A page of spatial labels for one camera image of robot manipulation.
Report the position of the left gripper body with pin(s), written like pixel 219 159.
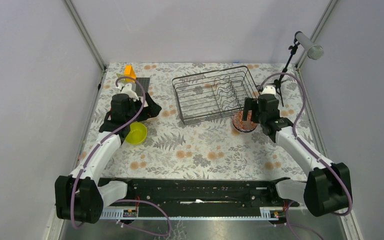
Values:
pixel 135 106

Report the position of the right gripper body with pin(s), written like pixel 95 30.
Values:
pixel 260 115

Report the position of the blue patterned bowl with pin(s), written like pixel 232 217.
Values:
pixel 244 126

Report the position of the yellow plastic bowl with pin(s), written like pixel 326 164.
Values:
pixel 138 133

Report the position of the wire dish rack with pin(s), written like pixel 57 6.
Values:
pixel 213 94

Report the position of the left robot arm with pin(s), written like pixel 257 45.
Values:
pixel 78 196

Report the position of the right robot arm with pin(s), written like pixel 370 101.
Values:
pixel 311 165

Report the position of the black mat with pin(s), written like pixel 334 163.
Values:
pixel 145 82

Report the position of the orange plastic block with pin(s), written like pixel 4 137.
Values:
pixel 130 74

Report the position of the floral tablecloth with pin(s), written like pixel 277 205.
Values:
pixel 206 150

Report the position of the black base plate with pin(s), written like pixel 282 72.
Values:
pixel 192 198

